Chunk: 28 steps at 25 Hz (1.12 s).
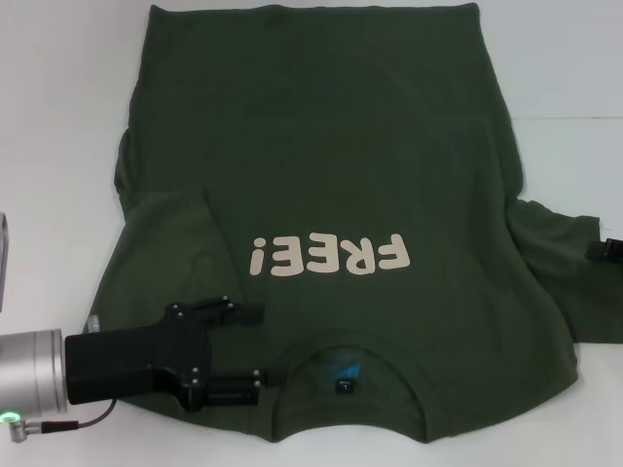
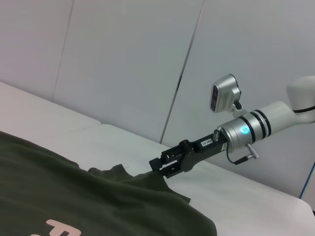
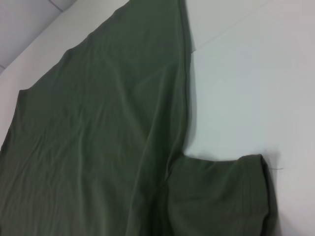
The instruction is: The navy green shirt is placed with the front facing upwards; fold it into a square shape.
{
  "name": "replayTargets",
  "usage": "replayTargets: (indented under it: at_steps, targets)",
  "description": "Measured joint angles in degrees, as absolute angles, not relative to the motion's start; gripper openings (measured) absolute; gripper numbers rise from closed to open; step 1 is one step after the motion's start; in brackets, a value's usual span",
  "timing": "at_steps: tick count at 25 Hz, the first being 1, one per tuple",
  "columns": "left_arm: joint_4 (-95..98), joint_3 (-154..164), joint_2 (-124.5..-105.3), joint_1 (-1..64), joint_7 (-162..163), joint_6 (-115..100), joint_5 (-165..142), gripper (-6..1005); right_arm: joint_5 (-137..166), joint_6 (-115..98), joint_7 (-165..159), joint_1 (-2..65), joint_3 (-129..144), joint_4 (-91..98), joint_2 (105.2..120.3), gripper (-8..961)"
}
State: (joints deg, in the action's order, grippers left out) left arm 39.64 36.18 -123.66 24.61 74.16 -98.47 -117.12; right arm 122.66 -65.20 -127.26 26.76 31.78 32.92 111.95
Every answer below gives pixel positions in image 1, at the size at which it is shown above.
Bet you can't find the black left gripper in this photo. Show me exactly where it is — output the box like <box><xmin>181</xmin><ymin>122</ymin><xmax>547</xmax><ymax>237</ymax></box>
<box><xmin>64</xmin><ymin>294</ymin><xmax>271</xmax><ymax>413</ymax></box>

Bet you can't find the dark green t-shirt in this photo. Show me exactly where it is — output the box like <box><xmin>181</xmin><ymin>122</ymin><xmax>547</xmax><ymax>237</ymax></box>
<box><xmin>86</xmin><ymin>2</ymin><xmax>605</xmax><ymax>434</ymax></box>

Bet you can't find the left gripper cable with plugs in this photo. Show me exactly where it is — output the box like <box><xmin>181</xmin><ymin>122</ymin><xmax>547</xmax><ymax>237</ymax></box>
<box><xmin>9</xmin><ymin>314</ymin><xmax>119</xmax><ymax>431</ymax></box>

